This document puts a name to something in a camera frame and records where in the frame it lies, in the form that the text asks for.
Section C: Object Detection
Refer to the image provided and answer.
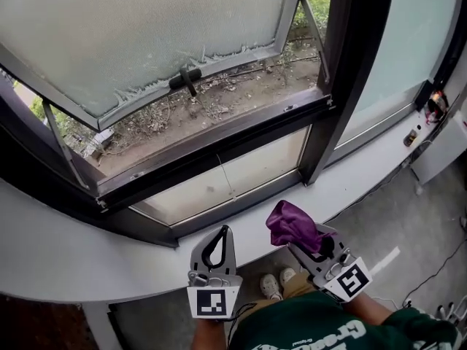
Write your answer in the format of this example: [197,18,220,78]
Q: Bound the person's left forearm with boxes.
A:
[191,317,234,350]

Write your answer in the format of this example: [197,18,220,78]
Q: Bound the purple cloth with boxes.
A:
[265,199,325,253]

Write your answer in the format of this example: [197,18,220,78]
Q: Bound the green sweatshirt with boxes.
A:
[228,292,463,350]

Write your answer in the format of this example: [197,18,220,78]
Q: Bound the white pull cord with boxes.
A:
[217,154,237,201]

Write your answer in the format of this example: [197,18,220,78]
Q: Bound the black floor cable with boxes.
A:
[401,237,467,306]

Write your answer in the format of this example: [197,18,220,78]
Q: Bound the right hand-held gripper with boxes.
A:
[287,222,374,304]

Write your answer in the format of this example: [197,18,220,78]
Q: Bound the black window handle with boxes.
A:
[168,67,202,98]

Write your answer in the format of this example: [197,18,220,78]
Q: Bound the person's white shoe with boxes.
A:
[259,273,282,300]
[279,266,297,287]

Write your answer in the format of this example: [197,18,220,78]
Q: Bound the frosted glass window sash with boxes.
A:
[0,0,306,131]

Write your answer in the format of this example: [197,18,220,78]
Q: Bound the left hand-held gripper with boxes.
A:
[186,225,244,321]

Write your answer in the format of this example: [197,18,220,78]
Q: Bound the black window frame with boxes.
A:
[0,0,467,249]

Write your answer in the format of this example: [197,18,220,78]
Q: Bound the white wheeled rack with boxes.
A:
[436,300,463,322]

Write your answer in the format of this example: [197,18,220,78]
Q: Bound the person's right white shoe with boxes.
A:
[279,266,297,287]

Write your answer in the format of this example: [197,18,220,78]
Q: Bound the white water dispenser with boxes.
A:
[410,109,467,185]

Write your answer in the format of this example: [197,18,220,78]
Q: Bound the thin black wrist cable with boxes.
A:
[228,303,258,346]

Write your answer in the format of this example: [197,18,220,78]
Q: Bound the small dark device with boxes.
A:
[425,90,449,124]

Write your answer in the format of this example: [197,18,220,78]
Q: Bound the person's right forearm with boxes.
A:
[342,292,398,326]

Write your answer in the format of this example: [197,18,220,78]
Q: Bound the person's left white shoe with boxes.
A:
[259,273,282,300]

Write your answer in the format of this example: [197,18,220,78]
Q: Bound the brown shorts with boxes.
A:
[282,271,322,300]

